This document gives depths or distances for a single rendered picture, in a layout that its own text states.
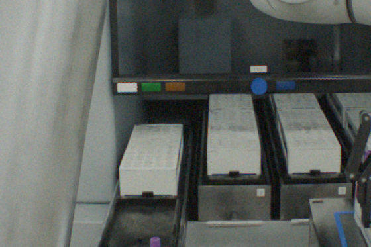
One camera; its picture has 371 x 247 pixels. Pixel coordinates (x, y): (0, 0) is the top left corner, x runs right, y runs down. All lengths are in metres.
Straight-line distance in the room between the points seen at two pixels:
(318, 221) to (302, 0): 0.38
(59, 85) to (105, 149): 0.97
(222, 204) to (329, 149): 0.23
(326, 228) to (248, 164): 0.30
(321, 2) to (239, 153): 0.49
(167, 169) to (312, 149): 0.29
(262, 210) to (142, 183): 0.24
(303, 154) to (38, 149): 0.96
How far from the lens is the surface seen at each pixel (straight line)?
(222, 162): 1.49
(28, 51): 0.59
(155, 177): 1.39
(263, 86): 1.47
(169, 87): 1.48
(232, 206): 1.48
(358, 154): 1.13
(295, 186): 1.48
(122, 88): 1.49
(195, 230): 1.50
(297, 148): 1.49
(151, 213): 1.36
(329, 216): 1.29
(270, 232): 1.51
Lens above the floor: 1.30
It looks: 14 degrees down
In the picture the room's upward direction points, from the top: 1 degrees counter-clockwise
